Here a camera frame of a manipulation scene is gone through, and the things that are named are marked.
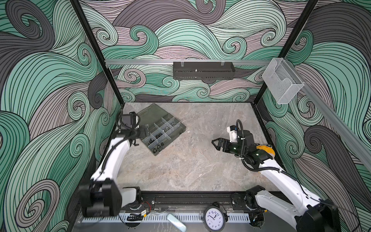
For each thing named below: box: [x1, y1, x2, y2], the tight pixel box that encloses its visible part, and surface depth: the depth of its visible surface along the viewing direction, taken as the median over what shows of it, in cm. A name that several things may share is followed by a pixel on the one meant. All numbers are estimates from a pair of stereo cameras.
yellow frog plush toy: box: [256, 143, 276, 159], surface depth 87 cm
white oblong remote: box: [166, 213, 187, 232], surface depth 66 cm
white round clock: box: [202, 202, 227, 232], surface depth 68 cm
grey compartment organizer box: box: [137, 102, 187, 157], surface depth 103 cm
